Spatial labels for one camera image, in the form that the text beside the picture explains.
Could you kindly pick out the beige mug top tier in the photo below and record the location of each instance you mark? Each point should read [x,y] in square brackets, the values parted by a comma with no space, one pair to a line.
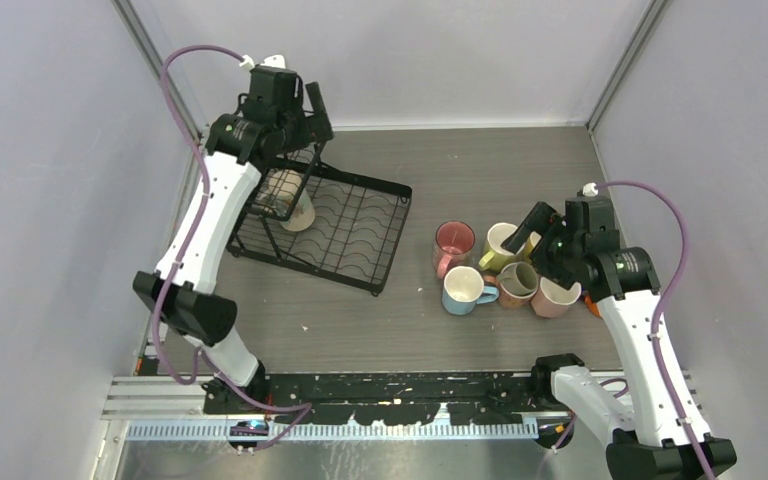
[518,279]

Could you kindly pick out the yellow mug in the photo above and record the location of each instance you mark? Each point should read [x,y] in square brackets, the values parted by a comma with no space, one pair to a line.
[531,242]

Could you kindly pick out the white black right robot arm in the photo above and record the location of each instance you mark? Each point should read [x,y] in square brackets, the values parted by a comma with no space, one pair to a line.
[661,434]

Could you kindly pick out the pink cup rack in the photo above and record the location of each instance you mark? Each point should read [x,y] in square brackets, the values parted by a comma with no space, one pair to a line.
[552,300]

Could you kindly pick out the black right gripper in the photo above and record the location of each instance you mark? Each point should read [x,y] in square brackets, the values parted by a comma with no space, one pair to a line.
[542,220]

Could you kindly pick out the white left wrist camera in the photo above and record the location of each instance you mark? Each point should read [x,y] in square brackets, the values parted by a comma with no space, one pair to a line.
[275,61]

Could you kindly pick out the small pink cup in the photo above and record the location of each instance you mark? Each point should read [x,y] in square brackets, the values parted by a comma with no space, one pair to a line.
[506,299]

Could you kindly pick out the orange cup tier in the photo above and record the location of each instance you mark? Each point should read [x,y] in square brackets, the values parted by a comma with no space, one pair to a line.
[591,306]

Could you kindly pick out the cream cup in rack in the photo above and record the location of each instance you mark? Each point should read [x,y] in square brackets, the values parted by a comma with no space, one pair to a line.
[284,195]

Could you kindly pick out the light green mug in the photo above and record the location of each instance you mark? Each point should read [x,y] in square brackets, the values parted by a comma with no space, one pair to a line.
[495,257]

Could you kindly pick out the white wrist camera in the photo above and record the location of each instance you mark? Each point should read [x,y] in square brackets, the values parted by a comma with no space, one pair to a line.
[275,61]
[589,190]

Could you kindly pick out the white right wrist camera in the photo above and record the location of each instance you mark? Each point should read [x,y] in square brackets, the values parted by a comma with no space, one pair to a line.
[589,190]

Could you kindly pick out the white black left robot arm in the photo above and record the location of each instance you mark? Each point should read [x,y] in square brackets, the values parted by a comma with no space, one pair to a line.
[278,115]

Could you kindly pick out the black wire dish rack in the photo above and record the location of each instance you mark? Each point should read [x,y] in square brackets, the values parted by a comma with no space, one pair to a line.
[354,238]

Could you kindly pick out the light blue cup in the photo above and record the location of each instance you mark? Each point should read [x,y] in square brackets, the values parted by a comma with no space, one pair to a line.
[464,288]

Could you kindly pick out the large pink mug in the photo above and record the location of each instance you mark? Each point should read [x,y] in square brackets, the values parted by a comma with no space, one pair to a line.
[453,243]

